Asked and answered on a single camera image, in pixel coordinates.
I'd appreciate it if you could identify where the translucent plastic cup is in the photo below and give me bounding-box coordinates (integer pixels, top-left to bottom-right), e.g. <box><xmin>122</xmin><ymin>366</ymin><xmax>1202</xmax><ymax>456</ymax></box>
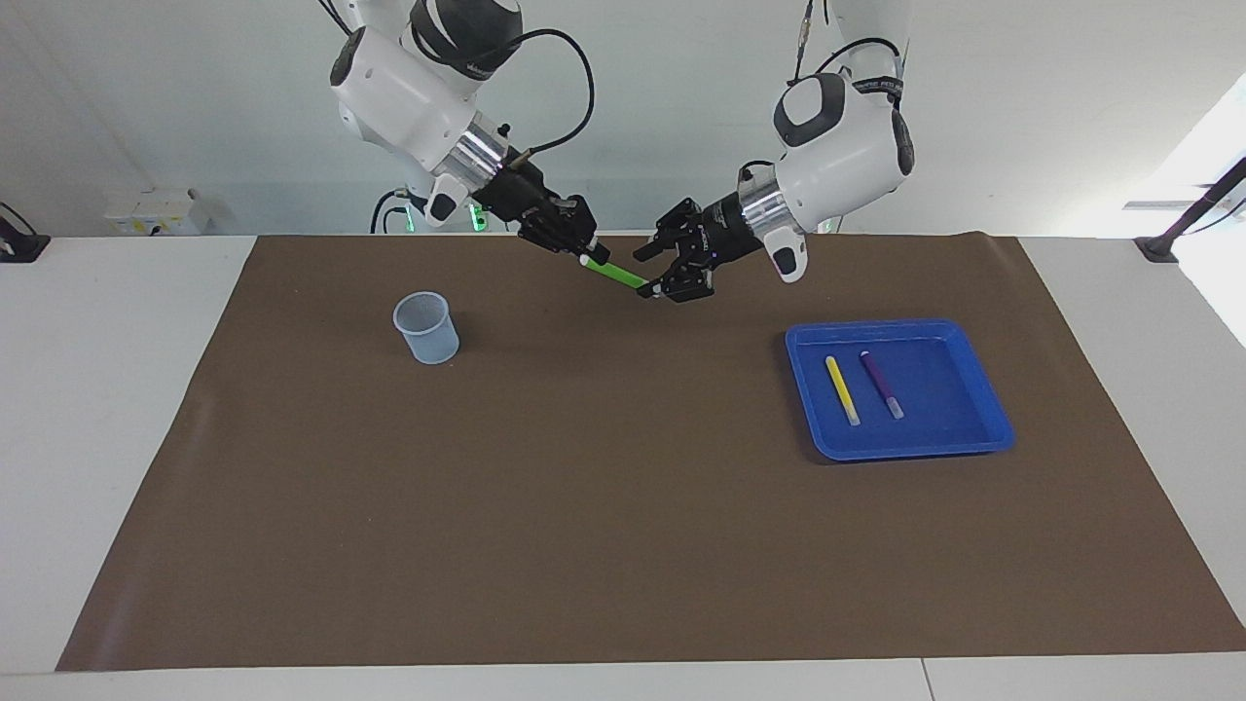
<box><xmin>392</xmin><ymin>291</ymin><xmax>460</xmax><ymax>365</ymax></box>

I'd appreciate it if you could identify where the blue plastic tray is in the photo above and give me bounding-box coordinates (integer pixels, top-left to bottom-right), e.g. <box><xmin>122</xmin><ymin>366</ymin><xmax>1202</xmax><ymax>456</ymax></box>
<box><xmin>785</xmin><ymin>319</ymin><xmax>1016</xmax><ymax>461</ymax></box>

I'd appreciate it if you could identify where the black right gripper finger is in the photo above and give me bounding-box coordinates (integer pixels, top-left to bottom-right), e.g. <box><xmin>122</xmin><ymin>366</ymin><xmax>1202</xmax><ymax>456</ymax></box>
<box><xmin>518</xmin><ymin>222</ymin><xmax>613</xmax><ymax>268</ymax></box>
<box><xmin>547</xmin><ymin>194</ymin><xmax>600</xmax><ymax>246</ymax></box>

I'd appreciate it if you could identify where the small black clamp mount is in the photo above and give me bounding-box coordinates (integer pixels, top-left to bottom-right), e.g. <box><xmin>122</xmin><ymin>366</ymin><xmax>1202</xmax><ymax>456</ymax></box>
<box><xmin>0</xmin><ymin>202</ymin><xmax>52</xmax><ymax>264</ymax></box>

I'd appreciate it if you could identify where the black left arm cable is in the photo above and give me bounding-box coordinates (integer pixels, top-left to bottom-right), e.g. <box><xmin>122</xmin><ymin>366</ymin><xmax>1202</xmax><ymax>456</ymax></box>
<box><xmin>793</xmin><ymin>0</ymin><xmax>904</xmax><ymax>89</ymax></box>

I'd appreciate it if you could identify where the black clamp stand with pole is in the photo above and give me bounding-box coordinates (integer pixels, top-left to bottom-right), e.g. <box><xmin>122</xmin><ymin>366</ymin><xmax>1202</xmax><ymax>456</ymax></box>
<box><xmin>1134</xmin><ymin>156</ymin><xmax>1246</xmax><ymax>264</ymax></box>

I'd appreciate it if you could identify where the yellow marker pen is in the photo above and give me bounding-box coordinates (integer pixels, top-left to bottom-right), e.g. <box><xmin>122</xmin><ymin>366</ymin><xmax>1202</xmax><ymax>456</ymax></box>
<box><xmin>825</xmin><ymin>355</ymin><xmax>861</xmax><ymax>427</ymax></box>

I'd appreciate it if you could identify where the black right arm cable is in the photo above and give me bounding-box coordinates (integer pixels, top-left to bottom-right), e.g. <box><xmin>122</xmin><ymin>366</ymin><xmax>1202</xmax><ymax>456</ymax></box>
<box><xmin>472</xmin><ymin>27</ymin><xmax>597</xmax><ymax>163</ymax></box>

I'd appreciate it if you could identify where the white power strip box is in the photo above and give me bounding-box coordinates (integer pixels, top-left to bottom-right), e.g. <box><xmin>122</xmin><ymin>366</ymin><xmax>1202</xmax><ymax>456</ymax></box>
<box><xmin>104</xmin><ymin>188</ymin><xmax>211</xmax><ymax>237</ymax></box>

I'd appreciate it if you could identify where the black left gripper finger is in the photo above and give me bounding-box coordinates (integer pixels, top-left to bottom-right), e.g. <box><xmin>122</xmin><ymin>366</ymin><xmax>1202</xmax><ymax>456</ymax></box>
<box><xmin>633</xmin><ymin>198</ymin><xmax>704</xmax><ymax>263</ymax></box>
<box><xmin>638</xmin><ymin>255</ymin><xmax>718</xmax><ymax>306</ymax></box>

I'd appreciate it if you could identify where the purple marker pen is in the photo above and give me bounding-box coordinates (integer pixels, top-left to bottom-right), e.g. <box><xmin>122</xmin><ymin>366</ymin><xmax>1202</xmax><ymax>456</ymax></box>
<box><xmin>861</xmin><ymin>350</ymin><xmax>905</xmax><ymax>421</ymax></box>

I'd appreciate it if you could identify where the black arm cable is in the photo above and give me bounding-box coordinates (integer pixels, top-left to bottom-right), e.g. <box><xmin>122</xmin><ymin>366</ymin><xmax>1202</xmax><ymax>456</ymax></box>
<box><xmin>472</xmin><ymin>27</ymin><xmax>597</xmax><ymax>163</ymax></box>
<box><xmin>793</xmin><ymin>0</ymin><xmax>904</xmax><ymax>89</ymax></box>

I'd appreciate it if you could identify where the green marker pen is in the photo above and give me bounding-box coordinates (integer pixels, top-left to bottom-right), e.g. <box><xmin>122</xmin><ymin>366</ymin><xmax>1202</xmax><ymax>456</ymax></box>
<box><xmin>579</xmin><ymin>254</ymin><xmax>650</xmax><ymax>291</ymax></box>

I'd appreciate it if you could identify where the black base cable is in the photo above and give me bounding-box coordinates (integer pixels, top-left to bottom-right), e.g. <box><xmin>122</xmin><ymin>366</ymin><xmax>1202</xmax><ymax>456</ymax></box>
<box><xmin>370</xmin><ymin>188</ymin><xmax>415</xmax><ymax>235</ymax></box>

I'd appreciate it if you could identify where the brown table mat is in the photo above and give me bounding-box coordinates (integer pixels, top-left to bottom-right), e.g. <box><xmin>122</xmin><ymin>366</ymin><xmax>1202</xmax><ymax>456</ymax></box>
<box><xmin>55</xmin><ymin>234</ymin><xmax>1246</xmax><ymax>673</ymax></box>

